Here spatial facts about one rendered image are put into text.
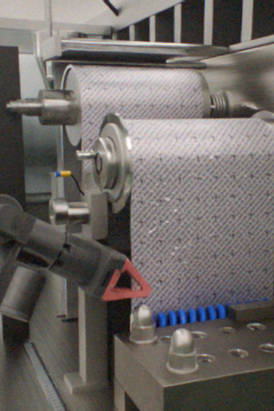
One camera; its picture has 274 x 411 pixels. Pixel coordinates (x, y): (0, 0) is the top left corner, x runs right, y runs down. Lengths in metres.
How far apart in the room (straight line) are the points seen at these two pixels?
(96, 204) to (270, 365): 0.33
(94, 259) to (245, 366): 0.23
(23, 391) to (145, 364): 0.30
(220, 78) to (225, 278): 0.49
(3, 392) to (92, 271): 0.28
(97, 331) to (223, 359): 0.26
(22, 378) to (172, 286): 0.30
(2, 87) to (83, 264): 0.44
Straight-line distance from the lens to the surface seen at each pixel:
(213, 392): 0.67
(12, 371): 1.01
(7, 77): 1.07
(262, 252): 0.89
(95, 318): 0.89
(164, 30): 1.57
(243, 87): 1.14
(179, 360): 0.66
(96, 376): 0.93
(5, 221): 0.68
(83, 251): 0.75
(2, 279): 0.71
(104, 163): 0.80
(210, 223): 0.84
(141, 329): 0.74
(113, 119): 0.82
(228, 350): 0.73
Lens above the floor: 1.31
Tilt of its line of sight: 9 degrees down
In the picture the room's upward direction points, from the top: straight up
